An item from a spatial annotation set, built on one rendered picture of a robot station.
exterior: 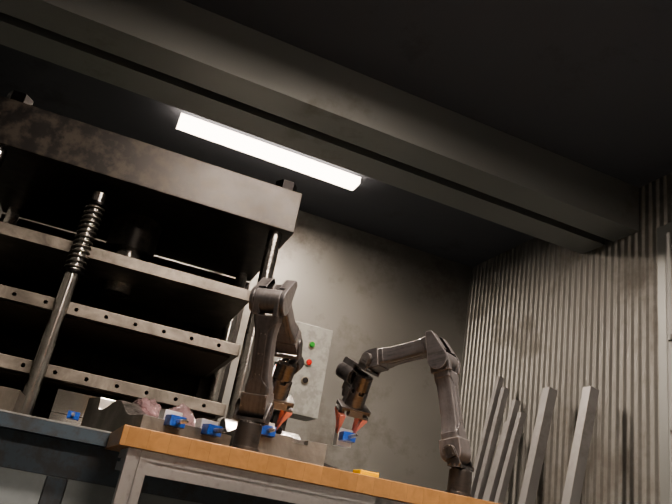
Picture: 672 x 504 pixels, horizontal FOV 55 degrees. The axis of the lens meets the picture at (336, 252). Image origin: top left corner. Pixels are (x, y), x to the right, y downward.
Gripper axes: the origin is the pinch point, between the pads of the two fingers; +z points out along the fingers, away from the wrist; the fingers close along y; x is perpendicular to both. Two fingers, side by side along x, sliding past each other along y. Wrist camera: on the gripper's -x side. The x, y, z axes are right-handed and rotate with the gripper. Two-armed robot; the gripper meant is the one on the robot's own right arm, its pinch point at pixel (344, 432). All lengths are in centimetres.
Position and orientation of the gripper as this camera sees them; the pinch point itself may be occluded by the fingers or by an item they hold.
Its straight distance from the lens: 216.5
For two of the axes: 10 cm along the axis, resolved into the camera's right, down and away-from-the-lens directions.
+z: -3.2, 9.4, 1.0
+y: -9.2, -2.8, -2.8
